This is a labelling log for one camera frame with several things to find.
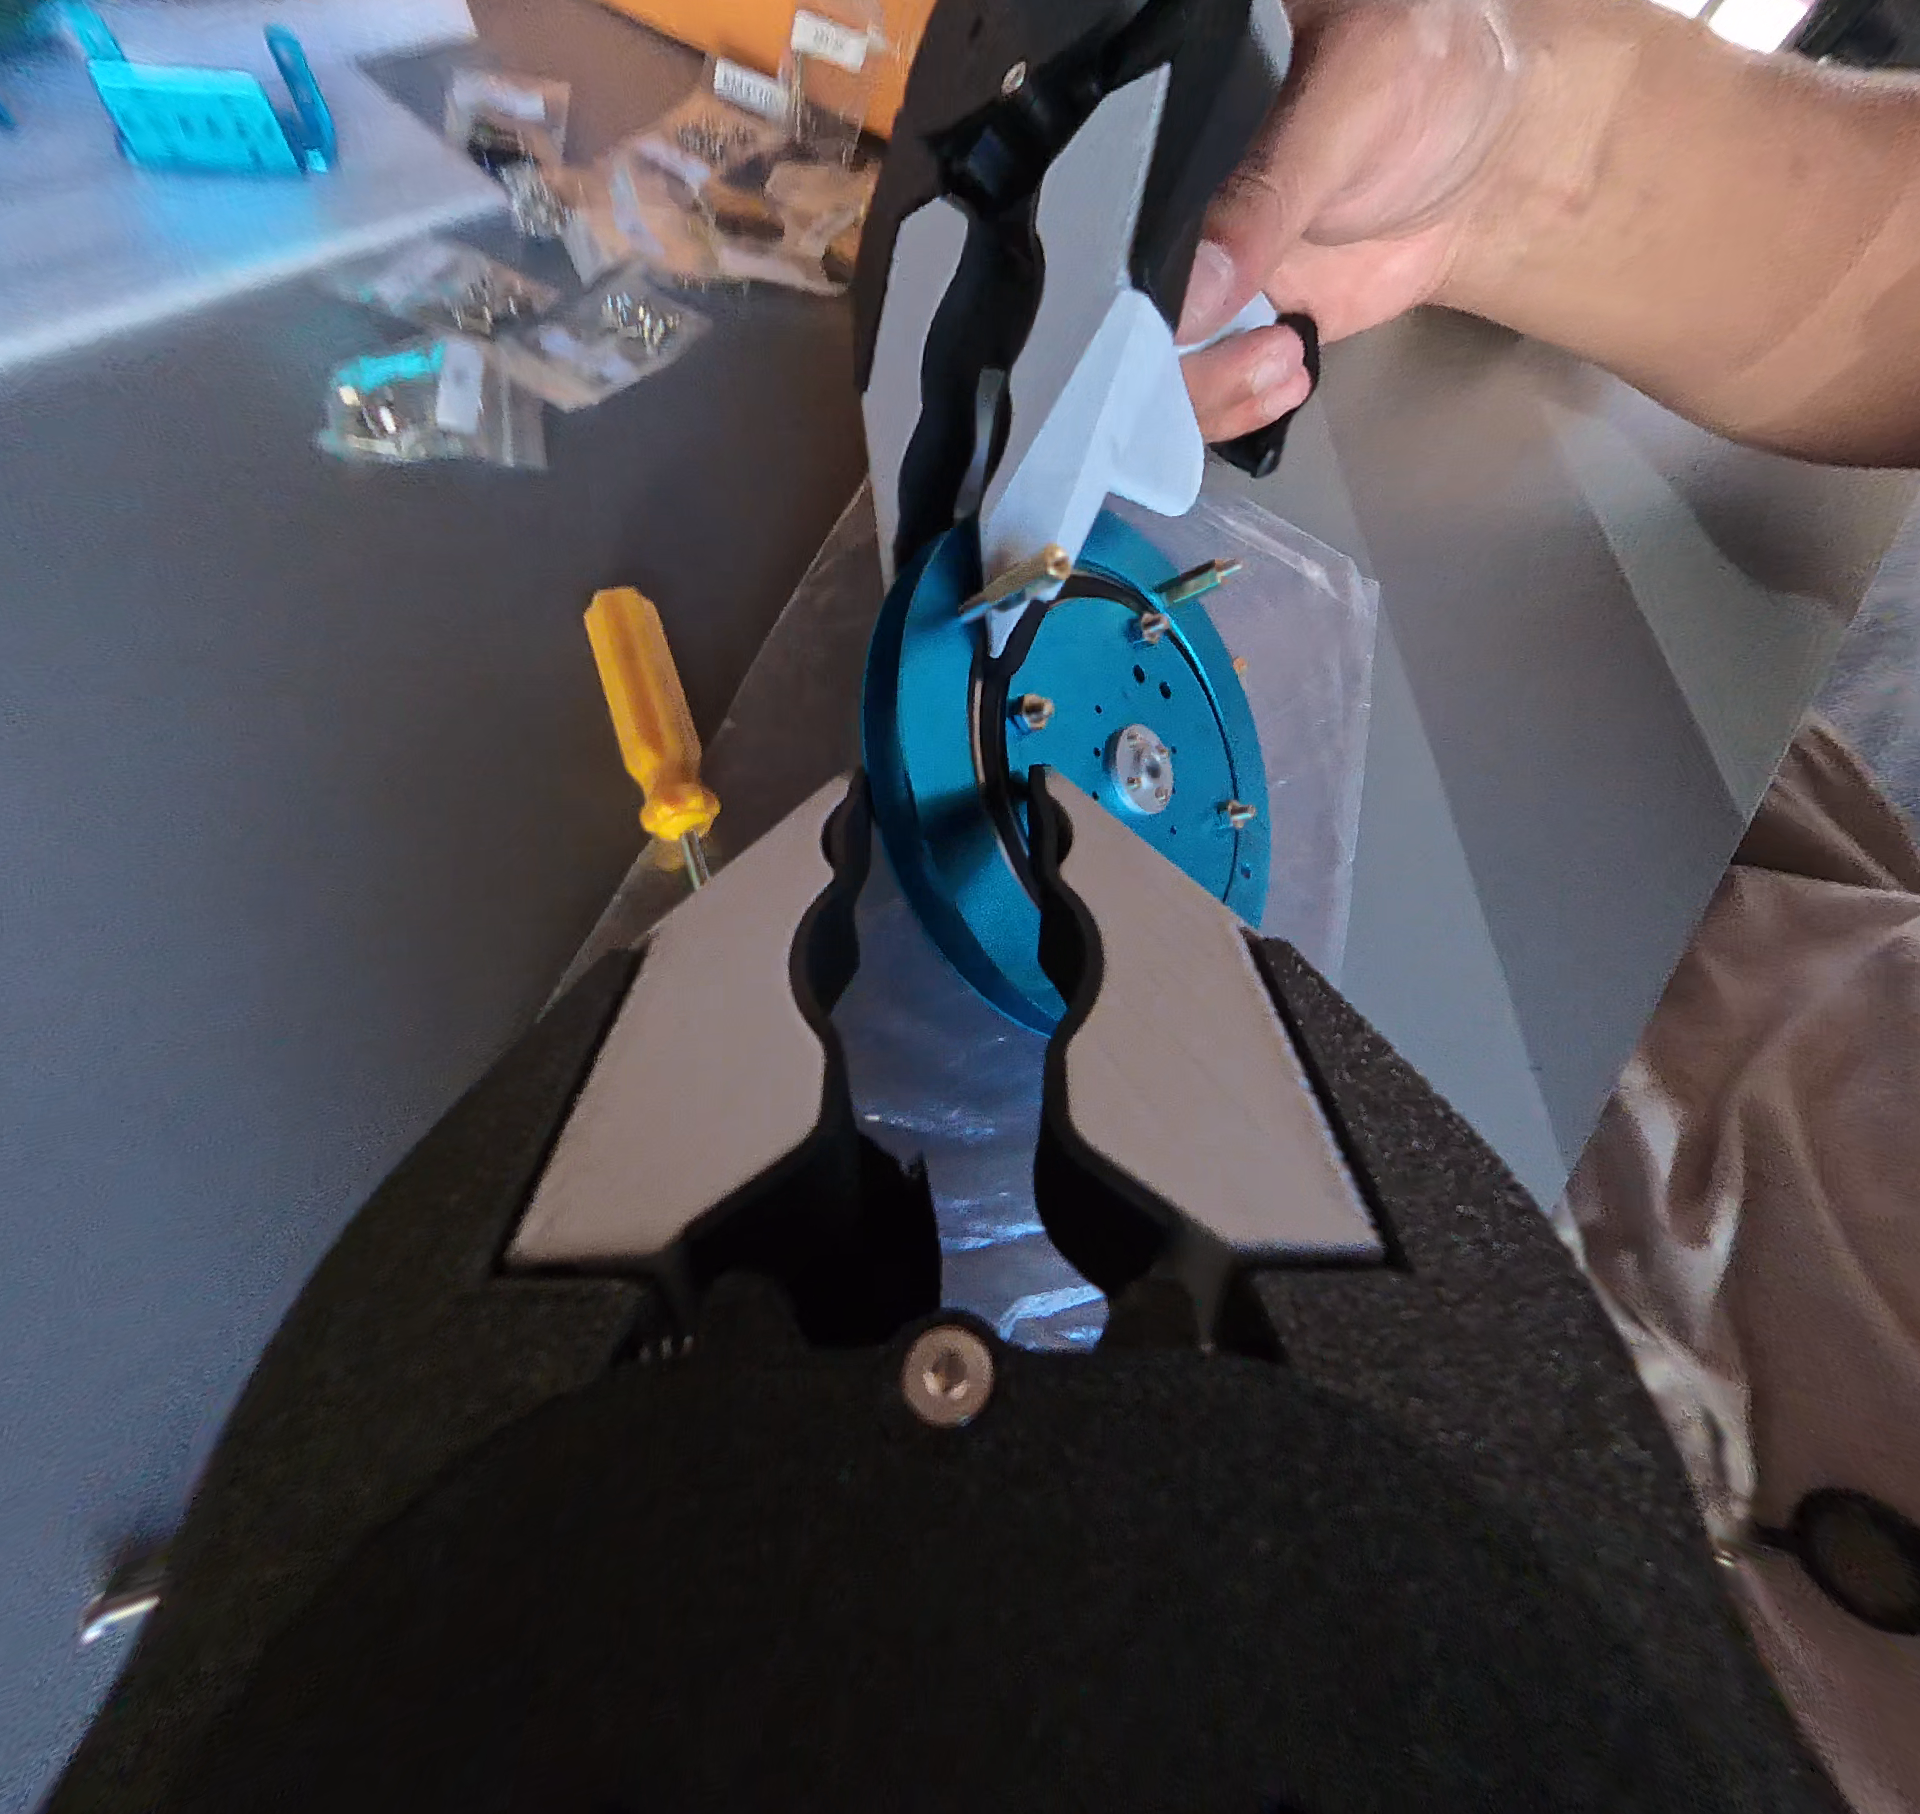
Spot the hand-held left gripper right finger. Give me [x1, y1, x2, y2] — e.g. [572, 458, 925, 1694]
[1025, 763, 1390, 1268]

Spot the pile of small hardware bags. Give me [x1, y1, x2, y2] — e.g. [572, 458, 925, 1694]
[314, 0, 888, 473]

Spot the blue metal bracket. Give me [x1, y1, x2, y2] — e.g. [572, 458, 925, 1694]
[65, 19, 339, 182]

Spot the yellow-handled screwdriver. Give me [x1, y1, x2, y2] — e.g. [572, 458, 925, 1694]
[581, 586, 721, 885]

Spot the blue round metal turntable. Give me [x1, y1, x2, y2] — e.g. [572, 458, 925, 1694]
[862, 507, 1273, 1040]

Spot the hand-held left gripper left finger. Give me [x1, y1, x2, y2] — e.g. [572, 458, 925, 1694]
[502, 770, 871, 1268]

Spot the person's right forearm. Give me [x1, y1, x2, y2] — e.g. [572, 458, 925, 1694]
[1475, 0, 1920, 465]

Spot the black shoulder strap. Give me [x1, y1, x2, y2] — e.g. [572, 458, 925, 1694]
[1710, 1484, 1920, 1635]

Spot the person's khaki trouser leg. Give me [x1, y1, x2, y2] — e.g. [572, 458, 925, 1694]
[1559, 717, 1920, 1814]

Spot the grey desk with wooden edge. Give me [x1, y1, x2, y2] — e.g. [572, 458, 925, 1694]
[0, 0, 1891, 1814]

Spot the person's right hand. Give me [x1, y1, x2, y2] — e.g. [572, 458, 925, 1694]
[1175, 0, 1595, 443]

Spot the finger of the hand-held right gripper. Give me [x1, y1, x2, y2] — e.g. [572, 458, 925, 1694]
[857, 185, 1007, 586]
[955, 61, 1211, 662]

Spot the clear plastic bag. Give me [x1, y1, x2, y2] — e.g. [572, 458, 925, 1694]
[539, 477, 1382, 1351]

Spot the white foam sheet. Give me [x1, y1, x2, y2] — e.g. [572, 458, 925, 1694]
[0, 0, 511, 376]

